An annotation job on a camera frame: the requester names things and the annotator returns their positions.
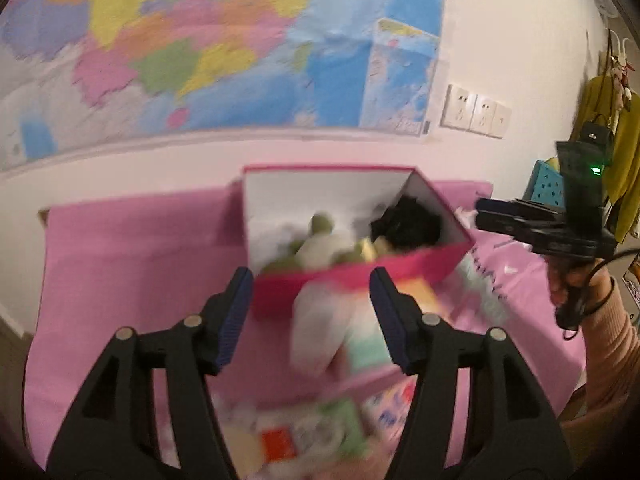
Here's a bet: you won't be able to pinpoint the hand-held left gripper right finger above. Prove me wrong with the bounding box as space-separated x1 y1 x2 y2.
369 266 576 480

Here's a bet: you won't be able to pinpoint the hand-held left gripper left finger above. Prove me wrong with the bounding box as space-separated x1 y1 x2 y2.
45 266 256 480

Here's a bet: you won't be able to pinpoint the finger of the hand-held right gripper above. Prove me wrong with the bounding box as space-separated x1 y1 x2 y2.
475 198 564 224
475 214 547 244

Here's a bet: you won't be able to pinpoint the pink cardboard box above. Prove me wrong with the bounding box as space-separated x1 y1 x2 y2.
227 164 476 318

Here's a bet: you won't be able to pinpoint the black gloves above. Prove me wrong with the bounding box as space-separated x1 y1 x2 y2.
370 195 446 251

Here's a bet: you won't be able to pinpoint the green plush toy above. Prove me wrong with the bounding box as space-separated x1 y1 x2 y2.
260 212 376 276

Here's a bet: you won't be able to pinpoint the red white small packet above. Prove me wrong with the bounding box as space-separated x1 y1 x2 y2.
260 427 299 462

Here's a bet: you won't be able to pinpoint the person's right forearm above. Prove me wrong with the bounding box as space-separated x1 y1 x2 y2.
560 280 640 461

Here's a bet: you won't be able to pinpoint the person's right hand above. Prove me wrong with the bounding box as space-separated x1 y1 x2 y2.
547 258 616 314

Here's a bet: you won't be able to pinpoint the pastel tissue pack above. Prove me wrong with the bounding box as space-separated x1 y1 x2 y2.
345 275 441 376

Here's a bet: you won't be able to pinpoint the blue plastic basket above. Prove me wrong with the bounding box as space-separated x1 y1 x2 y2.
525 159 568 206

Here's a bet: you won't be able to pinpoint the yellow hanging garment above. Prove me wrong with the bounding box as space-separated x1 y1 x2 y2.
575 75 640 243

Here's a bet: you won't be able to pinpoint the white pump bottle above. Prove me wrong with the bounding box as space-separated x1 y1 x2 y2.
290 280 361 378

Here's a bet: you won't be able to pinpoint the pink flower print tablecloth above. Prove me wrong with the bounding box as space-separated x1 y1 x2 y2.
22 180 601 476

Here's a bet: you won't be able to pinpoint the black cable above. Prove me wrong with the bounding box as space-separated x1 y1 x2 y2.
565 250 640 341

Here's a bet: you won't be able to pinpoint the white wall socket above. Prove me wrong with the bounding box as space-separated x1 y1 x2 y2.
441 84 477 130
470 94 498 135
487 102 512 139

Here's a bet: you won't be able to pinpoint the colourful wall map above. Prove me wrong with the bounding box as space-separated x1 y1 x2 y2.
0 0 448 173

